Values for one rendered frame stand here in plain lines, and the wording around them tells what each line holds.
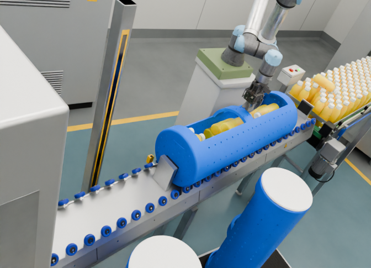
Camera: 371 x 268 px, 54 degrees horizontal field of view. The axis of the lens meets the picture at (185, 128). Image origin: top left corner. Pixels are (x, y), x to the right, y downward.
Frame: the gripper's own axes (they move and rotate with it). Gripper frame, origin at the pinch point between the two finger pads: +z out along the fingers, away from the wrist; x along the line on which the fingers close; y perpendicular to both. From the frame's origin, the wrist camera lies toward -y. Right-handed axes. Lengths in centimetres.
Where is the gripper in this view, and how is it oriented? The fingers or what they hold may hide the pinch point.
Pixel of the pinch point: (248, 110)
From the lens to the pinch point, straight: 193.0
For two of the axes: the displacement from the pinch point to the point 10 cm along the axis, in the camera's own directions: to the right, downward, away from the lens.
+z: -2.9, 7.3, 6.1
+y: -7.1, 2.7, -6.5
